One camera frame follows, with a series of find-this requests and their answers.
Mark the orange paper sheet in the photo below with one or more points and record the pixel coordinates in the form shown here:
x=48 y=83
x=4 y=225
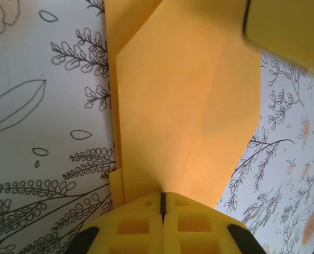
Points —
x=186 y=92

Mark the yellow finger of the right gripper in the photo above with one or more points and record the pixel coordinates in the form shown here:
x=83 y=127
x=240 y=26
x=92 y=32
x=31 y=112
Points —
x=286 y=26

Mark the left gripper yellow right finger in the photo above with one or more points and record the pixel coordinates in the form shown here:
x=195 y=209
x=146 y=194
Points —
x=194 y=227

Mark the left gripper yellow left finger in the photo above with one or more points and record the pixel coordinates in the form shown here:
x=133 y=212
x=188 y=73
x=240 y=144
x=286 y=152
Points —
x=136 y=227

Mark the floral table cover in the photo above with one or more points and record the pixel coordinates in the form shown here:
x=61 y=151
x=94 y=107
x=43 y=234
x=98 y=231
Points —
x=40 y=105

